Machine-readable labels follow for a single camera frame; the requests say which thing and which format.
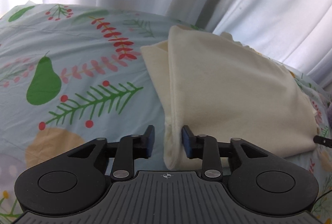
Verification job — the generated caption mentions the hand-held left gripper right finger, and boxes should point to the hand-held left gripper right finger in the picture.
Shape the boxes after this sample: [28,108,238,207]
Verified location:
[182,126,270,182]

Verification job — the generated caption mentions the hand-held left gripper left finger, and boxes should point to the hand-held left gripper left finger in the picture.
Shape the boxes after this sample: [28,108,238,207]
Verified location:
[66,126,155,182]

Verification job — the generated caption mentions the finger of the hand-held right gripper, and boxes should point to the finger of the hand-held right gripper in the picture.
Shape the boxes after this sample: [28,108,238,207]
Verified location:
[313,135,332,148]

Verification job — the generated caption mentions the cream long-sleeve shirt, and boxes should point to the cream long-sleeve shirt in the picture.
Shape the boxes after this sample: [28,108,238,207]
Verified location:
[141,25,317,171]

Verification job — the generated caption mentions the floral printed bed sheet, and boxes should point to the floral printed bed sheet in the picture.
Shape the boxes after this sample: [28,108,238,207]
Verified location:
[0,1,332,224]

